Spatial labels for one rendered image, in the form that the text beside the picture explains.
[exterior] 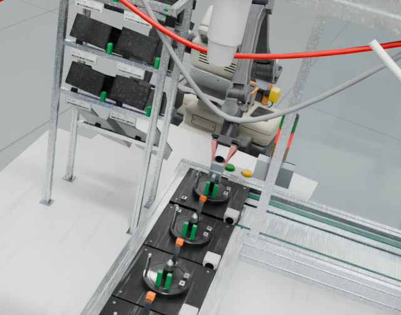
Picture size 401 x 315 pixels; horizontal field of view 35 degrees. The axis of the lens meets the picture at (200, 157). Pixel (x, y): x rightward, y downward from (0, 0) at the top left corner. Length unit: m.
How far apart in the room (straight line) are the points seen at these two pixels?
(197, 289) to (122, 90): 0.65
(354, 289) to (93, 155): 1.11
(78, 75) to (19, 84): 2.86
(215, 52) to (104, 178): 1.71
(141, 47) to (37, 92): 2.94
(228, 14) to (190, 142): 2.04
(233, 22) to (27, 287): 1.37
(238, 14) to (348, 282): 1.53
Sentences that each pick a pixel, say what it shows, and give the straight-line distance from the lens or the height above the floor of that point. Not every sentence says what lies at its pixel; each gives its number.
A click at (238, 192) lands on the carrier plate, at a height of 0.97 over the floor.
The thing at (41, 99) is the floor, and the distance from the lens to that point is 4.71.
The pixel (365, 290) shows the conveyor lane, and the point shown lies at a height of 0.92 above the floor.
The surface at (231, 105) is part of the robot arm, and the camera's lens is 2.12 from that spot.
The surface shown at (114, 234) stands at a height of 0.86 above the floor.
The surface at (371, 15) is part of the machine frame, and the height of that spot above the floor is 2.02.
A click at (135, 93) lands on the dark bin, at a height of 1.34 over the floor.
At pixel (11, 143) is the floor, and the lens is 4.18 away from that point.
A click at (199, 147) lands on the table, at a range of 2.72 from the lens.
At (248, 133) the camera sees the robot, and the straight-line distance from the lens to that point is 3.18.
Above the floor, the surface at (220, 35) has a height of 1.98.
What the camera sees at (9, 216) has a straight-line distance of 2.20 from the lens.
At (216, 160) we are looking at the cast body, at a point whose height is 1.11.
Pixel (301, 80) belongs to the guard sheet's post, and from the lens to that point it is 1.82.
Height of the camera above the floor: 2.23
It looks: 31 degrees down
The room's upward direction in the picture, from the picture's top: 13 degrees clockwise
